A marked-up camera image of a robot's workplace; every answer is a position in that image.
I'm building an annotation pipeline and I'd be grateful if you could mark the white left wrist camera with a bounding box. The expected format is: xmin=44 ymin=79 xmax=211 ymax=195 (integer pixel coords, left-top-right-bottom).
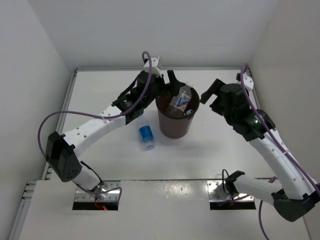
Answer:
xmin=143 ymin=55 xmax=162 ymax=77

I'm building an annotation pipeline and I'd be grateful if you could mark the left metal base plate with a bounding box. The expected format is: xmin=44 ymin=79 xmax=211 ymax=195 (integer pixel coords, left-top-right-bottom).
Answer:
xmin=74 ymin=181 xmax=122 ymax=203

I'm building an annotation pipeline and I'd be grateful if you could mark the metal table edge rail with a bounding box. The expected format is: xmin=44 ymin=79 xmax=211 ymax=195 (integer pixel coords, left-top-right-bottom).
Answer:
xmin=75 ymin=66 xmax=241 ymax=73

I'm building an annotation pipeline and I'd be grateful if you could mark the blue label water bottle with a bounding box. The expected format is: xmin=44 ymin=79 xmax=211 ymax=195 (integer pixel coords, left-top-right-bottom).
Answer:
xmin=137 ymin=114 xmax=156 ymax=152

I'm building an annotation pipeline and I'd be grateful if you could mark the clear plastic bottle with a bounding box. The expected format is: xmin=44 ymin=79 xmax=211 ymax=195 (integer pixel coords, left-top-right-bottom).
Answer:
xmin=184 ymin=109 xmax=195 ymax=116

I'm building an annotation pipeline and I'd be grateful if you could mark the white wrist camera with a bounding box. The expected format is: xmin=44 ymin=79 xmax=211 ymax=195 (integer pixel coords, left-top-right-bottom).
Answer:
xmin=236 ymin=72 xmax=254 ymax=92
xmin=143 ymin=55 xmax=162 ymax=77

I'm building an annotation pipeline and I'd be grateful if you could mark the orange label clear bottle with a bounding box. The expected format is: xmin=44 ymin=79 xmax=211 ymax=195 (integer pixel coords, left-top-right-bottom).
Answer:
xmin=167 ymin=85 xmax=192 ymax=114

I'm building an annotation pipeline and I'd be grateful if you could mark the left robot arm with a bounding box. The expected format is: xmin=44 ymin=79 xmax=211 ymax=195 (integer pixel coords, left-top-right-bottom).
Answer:
xmin=45 ymin=70 xmax=184 ymax=195

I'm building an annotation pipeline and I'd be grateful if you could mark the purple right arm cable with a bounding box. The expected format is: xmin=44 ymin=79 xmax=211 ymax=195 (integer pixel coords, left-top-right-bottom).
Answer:
xmin=217 ymin=62 xmax=320 ymax=240

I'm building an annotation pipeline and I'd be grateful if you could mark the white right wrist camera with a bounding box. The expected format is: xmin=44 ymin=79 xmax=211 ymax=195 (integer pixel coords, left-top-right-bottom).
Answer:
xmin=236 ymin=72 xmax=254 ymax=92

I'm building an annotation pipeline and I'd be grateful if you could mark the brown plastic waste bin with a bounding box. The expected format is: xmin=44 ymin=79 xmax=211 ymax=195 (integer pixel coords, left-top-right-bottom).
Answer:
xmin=155 ymin=87 xmax=200 ymax=139

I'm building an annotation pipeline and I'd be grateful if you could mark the metal base plate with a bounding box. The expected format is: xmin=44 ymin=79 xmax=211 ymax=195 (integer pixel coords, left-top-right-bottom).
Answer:
xmin=74 ymin=181 xmax=122 ymax=203
xmin=206 ymin=179 xmax=254 ymax=204

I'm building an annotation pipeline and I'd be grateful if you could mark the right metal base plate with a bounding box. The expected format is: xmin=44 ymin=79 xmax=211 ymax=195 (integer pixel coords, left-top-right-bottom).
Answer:
xmin=206 ymin=179 xmax=254 ymax=204

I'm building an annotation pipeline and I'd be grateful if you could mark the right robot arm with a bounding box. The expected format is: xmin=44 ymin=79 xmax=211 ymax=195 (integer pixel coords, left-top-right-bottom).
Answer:
xmin=200 ymin=79 xmax=320 ymax=222

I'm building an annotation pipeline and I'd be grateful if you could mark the black cable at base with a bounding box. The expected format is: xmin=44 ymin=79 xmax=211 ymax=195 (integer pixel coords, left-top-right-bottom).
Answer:
xmin=221 ymin=168 xmax=232 ymax=195

